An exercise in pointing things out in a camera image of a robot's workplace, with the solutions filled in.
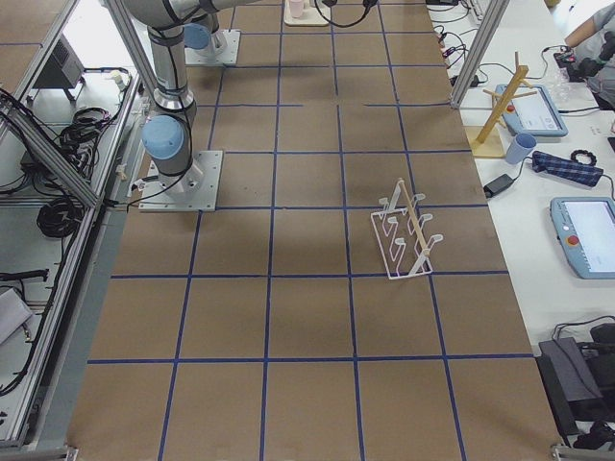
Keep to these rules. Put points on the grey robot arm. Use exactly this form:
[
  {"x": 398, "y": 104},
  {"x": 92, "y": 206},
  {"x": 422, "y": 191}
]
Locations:
[
  {"x": 167, "y": 136},
  {"x": 211, "y": 19}
]

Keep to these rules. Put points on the pink plastic cup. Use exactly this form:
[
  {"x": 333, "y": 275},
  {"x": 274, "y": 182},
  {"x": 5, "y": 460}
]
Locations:
[{"x": 296, "y": 8}]

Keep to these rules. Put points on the blue cup on desk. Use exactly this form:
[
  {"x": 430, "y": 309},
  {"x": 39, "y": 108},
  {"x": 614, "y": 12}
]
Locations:
[{"x": 521, "y": 145}]

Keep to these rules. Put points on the black power adapter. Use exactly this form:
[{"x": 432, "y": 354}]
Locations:
[{"x": 497, "y": 186}]

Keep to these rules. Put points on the cream serving tray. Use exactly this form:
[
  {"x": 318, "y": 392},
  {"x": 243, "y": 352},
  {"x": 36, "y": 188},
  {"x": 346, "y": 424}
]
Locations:
[{"x": 316, "y": 14}]

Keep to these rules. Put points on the blue teach pendant far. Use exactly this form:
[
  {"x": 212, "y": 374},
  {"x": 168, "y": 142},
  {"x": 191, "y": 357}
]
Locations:
[{"x": 535, "y": 114}]

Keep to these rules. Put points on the blue teach pendant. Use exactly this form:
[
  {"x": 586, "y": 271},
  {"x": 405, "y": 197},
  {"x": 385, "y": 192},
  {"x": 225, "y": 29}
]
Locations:
[
  {"x": 585, "y": 230},
  {"x": 535, "y": 114}
]

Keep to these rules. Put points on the blue teach pendant near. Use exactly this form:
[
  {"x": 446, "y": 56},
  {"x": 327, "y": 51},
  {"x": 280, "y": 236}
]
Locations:
[{"x": 585, "y": 230}]

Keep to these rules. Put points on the plaid blue pouch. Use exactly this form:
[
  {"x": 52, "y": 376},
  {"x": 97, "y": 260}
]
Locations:
[{"x": 566, "y": 169}]

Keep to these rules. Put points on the person at desk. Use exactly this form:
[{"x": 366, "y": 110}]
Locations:
[{"x": 593, "y": 45}]

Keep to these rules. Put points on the white wire cup rack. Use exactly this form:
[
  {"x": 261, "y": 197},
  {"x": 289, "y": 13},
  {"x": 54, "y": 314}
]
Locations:
[{"x": 399, "y": 229}]

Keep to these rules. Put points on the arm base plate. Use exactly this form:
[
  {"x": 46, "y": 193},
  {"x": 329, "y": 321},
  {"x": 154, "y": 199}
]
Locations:
[
  {"x": 196, "y": 190},
  {"x": 227, "y": 58}
]

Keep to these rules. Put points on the aluminium frame post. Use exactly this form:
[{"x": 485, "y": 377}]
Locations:
[{"x": 484, "y": 17}]

